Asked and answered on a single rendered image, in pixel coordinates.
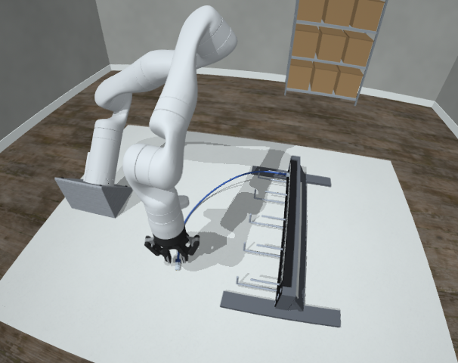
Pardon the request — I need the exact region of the dark grey patch panel rack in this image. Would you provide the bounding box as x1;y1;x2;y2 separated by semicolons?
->
220;155;341;327

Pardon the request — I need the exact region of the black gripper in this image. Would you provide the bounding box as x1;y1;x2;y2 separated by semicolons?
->
144;225;200;263

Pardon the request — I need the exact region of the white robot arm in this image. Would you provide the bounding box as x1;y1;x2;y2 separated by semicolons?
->
83;5;237;239

